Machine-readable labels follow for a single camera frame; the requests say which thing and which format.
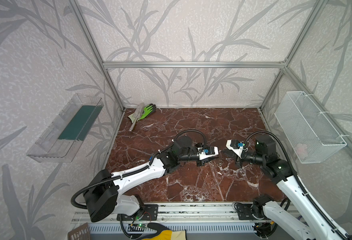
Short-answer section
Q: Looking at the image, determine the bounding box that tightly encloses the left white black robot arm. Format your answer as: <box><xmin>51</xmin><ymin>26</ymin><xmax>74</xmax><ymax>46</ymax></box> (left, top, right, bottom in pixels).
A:
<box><xmin>71</xmin><ymin>129</ymin><xmax>219</xmax><ymax>223</ymax></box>

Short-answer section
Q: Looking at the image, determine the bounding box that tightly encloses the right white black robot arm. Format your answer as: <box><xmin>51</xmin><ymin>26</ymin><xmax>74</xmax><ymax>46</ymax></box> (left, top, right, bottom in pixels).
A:
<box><xmin>224</xmin><ymin>131</ymin><xmax>352</xmax><ymax>240</ymax></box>

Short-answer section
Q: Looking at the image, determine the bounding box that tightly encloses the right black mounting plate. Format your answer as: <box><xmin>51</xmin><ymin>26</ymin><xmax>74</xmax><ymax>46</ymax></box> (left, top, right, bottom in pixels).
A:
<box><xmin>234</xmin><ymin>203</ymin><xmax>254</xmax><ymax>220</ymax></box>

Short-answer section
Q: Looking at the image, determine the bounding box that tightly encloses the black mounting plate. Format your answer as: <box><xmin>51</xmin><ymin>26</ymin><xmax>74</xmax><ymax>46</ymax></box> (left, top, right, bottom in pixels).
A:
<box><xmin>234</xmin><ymin>203</ymin><xmax>254</xmax><ymax>220</ymax></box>
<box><xmin>117</xmin><ymin>204</ymin><xmax>159</xmax><ymax>221</ymax></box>

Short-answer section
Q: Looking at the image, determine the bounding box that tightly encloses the pink object in basket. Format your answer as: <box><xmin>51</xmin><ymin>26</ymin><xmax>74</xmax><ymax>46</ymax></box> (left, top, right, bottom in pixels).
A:
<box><xmin>295</xmin><ymin>144</ymin><xmax>309</xmax><ymax>159</ymax></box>

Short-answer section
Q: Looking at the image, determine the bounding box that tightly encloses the green black work glove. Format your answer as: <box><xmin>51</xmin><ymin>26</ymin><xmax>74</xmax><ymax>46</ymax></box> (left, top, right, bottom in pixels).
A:
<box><xmin>139</xmin><ymin>104</ymin><xmax>157</xmax><ymax>121</ymax></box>

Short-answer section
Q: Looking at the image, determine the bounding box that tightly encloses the grey work glove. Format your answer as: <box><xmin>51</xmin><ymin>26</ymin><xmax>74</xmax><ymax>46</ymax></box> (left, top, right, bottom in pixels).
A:
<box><xmin>129</xmin><ymin>103</ymin><xmax>145</xmax><ymax>132</ymax></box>

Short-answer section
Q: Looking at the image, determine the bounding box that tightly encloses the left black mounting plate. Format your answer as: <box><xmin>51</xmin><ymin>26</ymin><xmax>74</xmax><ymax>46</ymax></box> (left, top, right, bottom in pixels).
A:
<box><xmin>117</xmin><ymin>204</ymin><xmax>159</xmax><ymax>221</ymax></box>

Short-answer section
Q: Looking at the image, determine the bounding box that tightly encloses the yellow black glove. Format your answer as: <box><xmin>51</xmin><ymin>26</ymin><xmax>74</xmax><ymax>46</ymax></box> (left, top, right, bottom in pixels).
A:
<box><xmin>139</xmin><ymin>223</ymin><xmax>187</xmax><ymax>240</ymax></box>

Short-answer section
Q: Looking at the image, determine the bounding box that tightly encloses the brown perforated plastic piece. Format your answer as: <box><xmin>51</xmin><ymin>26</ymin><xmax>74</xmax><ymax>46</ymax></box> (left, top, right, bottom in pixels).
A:
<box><xmin>67</xmin><ymin>223</ymin><xmax>91</xmax><ymax>240</ymax></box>

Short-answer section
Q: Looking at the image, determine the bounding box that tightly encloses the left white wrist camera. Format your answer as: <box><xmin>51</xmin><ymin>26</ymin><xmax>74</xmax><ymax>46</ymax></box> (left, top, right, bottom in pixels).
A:
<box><xmin>197</xmin><ymin>146</ymin><xmax>219</xmax><ymax>161</ymax></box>

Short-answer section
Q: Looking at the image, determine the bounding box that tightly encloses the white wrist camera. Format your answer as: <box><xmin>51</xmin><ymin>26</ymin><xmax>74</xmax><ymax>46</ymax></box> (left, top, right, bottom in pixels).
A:
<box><xmin>197</xmin><ymin>146</ymin><xmax>219</xmax><ymax>161</ymax></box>
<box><xmin>226</xmin><ymin>140</ymin><xmax>245</xmax><ymax>159</ymax></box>

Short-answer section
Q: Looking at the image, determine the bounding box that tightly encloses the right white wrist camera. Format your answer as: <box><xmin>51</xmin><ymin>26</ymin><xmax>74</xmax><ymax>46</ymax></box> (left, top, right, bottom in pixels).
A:
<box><xmin>226</xmin><ymin>140</ymin><xmax>245</xmax><ymax>159</ymax></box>

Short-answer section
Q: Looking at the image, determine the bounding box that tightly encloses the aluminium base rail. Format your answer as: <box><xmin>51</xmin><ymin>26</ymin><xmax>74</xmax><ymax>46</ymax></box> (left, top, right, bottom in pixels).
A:
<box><xmin>70</xmin><ymin>201</ymin><xmax>323</xmax><ymax>235</ymax></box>

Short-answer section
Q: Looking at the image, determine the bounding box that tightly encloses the white wire mesh basket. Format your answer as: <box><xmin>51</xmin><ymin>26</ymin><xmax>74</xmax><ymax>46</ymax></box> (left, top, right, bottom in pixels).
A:
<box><xmin>275</xmin><ymin>91</ymin><xmax>347</xmax><ymax>164</ymax></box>

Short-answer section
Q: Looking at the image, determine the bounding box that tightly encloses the clear plastic wall tray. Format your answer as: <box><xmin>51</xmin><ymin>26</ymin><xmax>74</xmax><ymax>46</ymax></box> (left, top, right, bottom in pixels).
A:
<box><xmin>26</xmin><ymin>94</ymin><xmax>104</xmax><ymax>163</ymax></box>

